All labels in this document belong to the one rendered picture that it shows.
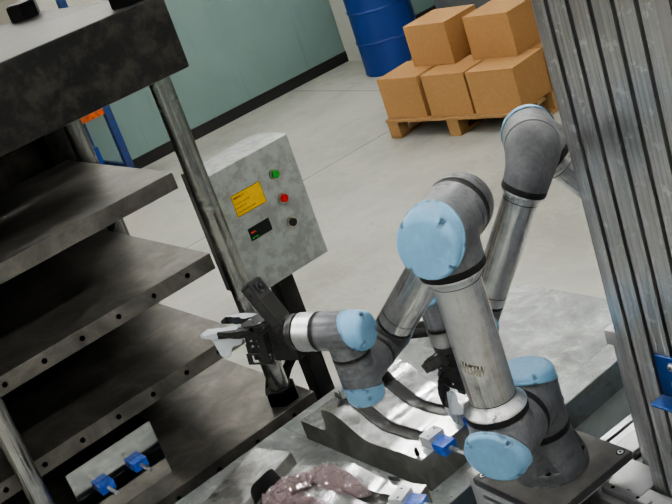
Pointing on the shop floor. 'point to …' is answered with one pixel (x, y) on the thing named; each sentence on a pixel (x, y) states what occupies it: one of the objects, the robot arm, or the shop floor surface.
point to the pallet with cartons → (468, 68)
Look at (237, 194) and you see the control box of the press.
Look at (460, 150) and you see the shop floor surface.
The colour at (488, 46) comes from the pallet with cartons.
